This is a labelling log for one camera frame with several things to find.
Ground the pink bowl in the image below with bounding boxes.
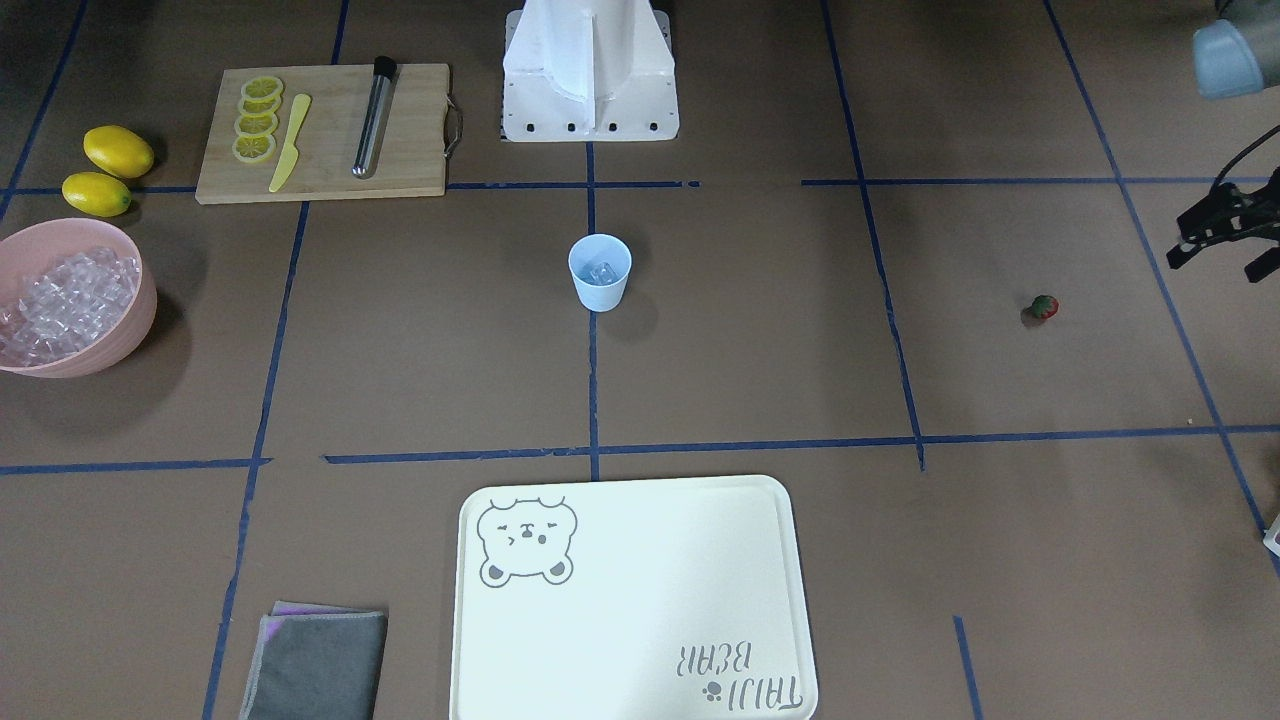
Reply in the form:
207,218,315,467
3,218,157,378

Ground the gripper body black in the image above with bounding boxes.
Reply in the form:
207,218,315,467
1244,249,1280,284

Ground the strawberry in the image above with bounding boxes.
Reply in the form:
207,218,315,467
1028,295,1060,322

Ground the lemon slices row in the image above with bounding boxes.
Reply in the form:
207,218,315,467
230,76,285,164

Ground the grey folded cloth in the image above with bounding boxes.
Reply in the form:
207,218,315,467
238,600,388,719

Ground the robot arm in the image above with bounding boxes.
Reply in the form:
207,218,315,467
1179,1,1277,283

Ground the lemon far from board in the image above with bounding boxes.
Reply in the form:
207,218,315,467
61,172,133,218

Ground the steel muddler black tip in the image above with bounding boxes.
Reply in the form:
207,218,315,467
351,55,398,179

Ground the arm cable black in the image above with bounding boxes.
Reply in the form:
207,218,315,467
1210,126,1280,193

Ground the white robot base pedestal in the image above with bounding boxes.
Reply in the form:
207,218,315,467
500,1,681,143

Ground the wooden cutting board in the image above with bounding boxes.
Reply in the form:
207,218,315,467
195,63,460,206

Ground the pile of ice cubes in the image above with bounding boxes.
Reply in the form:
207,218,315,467
1,246,141,366

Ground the light blue cup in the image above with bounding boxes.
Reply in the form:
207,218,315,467
567,233,634,313

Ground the lemon near board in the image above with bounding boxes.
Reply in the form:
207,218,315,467
82,126,155,179

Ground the yellow plastic knife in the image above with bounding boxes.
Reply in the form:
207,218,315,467
268,94,312,193

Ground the ice cube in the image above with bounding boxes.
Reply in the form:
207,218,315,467
582,263,620,287

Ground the cream bear tray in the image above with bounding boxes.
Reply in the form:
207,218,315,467
449,474,819,719

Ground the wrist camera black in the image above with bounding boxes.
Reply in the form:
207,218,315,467
1166,174,1279,270

